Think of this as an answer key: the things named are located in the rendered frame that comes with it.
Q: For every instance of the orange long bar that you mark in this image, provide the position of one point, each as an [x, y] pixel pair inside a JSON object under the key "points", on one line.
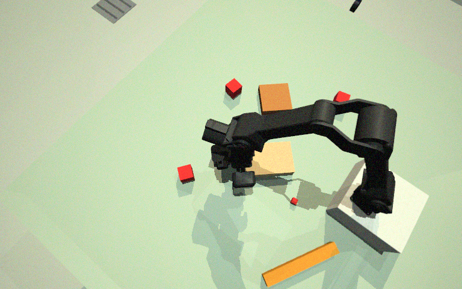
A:
{"points": [[300, 263]]}

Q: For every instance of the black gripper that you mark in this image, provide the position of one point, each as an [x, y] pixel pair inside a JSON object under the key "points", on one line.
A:
{"points": [[243, 178]]}

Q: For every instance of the orange rectangular block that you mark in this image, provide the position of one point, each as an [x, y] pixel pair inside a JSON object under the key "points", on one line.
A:
{"points": [[274, 98]]}

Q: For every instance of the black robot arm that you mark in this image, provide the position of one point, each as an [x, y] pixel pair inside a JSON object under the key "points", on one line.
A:
{"points": [[373, 140]]}

